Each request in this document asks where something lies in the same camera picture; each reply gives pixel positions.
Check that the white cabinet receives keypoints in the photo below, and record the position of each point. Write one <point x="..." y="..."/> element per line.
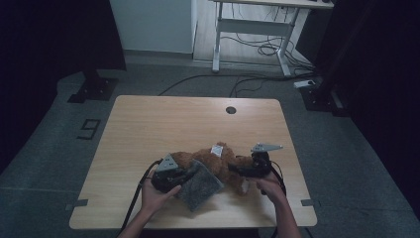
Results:
<point x="152" y="24"/>

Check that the white metal frame desk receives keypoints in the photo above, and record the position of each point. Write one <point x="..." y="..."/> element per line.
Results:
<point x="254" y="26"/>

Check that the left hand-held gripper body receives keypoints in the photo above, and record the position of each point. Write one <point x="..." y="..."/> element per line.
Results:
<point x="166" y="177"/>

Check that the black stand base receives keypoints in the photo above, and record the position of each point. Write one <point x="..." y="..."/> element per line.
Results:
<point x="322" y="99"/>
<point x="94" y="89"/>

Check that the dark curtain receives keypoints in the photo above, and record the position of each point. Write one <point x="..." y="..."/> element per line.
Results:
<point x="379" y="66"/>

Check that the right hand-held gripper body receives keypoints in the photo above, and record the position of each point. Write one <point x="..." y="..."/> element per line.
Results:
<point x="261" y="167"/>

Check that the brown plush toy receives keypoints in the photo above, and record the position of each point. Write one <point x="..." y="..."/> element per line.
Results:
<point x="214" y="163"/>

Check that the white power strip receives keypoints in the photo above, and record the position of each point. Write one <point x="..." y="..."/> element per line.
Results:
<point x="304" y="84"/>

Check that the person's left hand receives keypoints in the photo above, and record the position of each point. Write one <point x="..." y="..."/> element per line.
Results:
<point x="152" y="198"/>

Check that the person's right hand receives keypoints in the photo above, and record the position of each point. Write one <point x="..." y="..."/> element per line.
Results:
<point x="272" y="188"/>

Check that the grey fuzzy cloth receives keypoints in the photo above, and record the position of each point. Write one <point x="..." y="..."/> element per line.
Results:
<point x="201" y="188"/>

